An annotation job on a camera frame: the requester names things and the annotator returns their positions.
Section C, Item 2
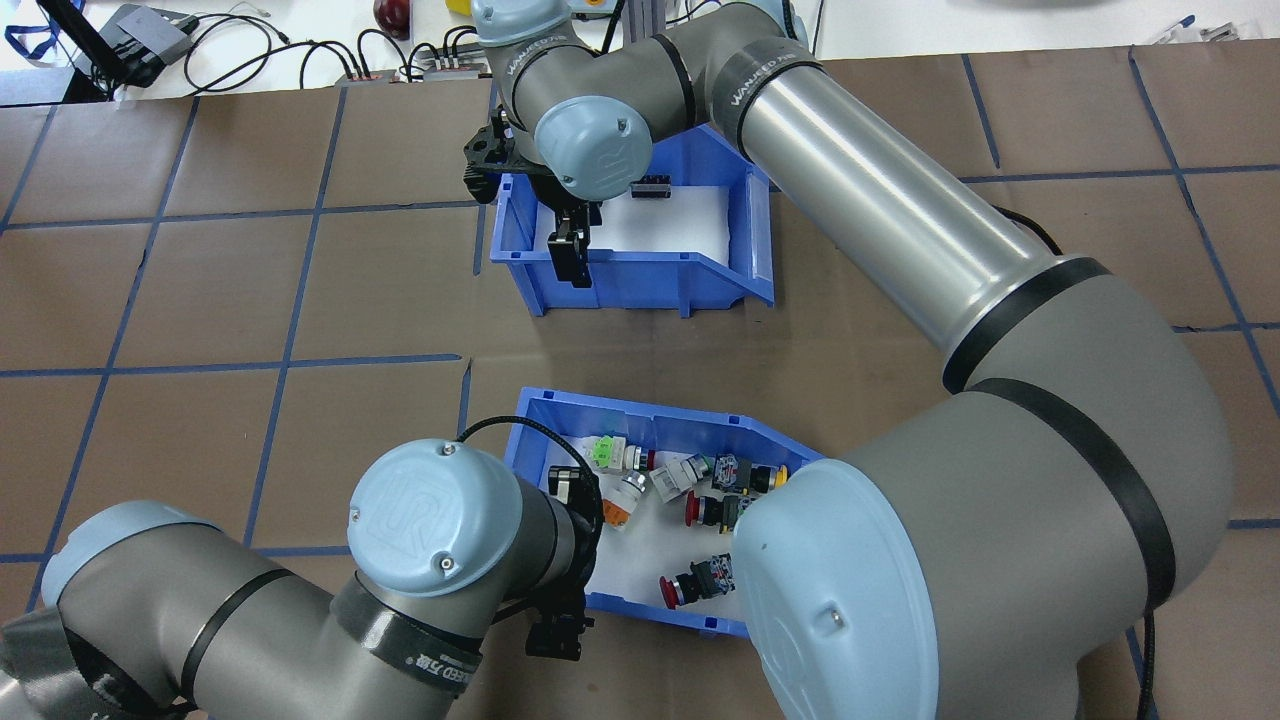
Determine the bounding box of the white silver selector switch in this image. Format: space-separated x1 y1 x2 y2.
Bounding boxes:
650 452 714 502

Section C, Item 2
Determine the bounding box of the red push button switch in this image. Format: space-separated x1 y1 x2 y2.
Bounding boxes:
684 491 763 534

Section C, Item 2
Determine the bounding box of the red mushroom button black base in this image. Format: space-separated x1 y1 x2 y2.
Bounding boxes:
659 553 738 610

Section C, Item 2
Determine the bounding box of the green capped push button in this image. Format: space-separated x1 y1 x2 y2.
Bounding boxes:
584 434 659 474

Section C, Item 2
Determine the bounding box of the white bin liner sheet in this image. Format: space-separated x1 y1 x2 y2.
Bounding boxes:
540 185 731 266

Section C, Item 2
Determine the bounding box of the black stand bar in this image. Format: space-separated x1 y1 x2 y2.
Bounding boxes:
35 0 136 103

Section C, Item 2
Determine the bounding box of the aluminium extrusion post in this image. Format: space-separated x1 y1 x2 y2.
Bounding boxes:
618 0 693 43

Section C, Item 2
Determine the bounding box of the blue bin with black parts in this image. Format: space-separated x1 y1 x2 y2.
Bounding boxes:
488 125 776 319

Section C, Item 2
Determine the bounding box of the dark grey power brick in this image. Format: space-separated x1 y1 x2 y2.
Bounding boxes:
100 3 201 89

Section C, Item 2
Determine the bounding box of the pile of small parts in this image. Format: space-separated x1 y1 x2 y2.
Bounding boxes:
585 440 791 613

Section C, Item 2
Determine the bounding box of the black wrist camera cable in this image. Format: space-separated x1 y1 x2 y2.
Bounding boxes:
455 415 583 471

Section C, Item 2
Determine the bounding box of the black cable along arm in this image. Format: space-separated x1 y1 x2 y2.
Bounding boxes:
990 203 1166 720

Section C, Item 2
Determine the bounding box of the blue bin with push buttons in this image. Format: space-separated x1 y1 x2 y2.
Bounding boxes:
503 388 827 641

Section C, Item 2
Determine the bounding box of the yellow push button switch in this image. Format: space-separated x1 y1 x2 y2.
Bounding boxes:
712 452 792 497

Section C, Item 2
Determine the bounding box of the blue lanyard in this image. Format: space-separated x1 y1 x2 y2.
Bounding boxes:
3 20 56 63

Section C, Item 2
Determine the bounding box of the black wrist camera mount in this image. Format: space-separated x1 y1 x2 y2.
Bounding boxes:
463 108 546 206
545 463 604 508

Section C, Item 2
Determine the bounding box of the white orange push button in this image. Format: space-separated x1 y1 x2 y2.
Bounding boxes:
602 472 652 532

